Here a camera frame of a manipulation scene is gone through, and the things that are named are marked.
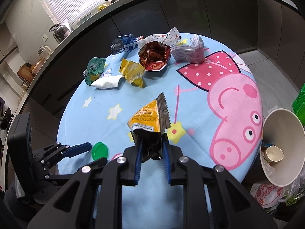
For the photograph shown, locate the white round trash bin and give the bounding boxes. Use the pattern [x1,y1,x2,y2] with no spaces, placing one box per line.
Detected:
[262,109,304,187]

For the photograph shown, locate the pink tissue pack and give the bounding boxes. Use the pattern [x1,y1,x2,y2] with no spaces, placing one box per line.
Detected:
[171,34,205,64]

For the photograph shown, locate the blue foil snack bag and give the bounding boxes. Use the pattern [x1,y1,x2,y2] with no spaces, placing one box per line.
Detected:
[110,34,137,55]

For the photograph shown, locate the white fish snack wrapper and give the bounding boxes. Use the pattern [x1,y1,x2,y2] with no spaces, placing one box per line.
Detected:
[137,27,182,49]

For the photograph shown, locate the glass teapot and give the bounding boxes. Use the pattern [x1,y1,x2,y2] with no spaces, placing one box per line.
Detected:
[37,45,52,59]

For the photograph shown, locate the green plastic bottle front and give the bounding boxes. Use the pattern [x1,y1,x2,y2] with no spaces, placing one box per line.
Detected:
[292,84,305,126]

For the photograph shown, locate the blue cartoon pig tablecloth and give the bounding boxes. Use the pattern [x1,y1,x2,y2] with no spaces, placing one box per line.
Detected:
[56,32,263,229]

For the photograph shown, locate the green snack bag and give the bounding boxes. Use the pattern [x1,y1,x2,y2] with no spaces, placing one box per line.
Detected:
[83,57,106,86]

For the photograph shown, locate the dark kitchen cabinets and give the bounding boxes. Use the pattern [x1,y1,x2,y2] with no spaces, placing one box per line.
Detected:
[21,0,305,115]

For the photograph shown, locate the wooden cutting board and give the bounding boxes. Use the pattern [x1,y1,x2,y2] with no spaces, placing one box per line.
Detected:
[17,63,35,84]

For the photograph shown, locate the steel kettle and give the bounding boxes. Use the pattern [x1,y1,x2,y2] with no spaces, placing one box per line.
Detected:
[49,23,71,44]

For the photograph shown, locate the black yellow chip bag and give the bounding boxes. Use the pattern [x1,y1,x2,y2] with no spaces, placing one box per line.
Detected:
[127,93,171,163]

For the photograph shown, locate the yellow sponge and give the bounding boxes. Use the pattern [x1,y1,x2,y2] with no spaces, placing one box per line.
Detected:
[98,4,107,11]

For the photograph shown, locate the white paper napkin pack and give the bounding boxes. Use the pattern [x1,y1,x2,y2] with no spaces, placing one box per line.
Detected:
[91,75,123,90]

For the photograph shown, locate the yellow snack wrapper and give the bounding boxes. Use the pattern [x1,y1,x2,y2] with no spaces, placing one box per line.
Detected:
[119,58,145,88]

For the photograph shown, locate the white red plastic bag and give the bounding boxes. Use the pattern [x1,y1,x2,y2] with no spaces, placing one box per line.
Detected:
[250,183,283,209]

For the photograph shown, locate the red foil snack bag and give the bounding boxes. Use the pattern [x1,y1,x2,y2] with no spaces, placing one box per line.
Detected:
[138,41,171,72]

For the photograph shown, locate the green plastic lid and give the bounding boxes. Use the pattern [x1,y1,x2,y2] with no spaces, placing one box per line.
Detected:
[91,142,109,161]

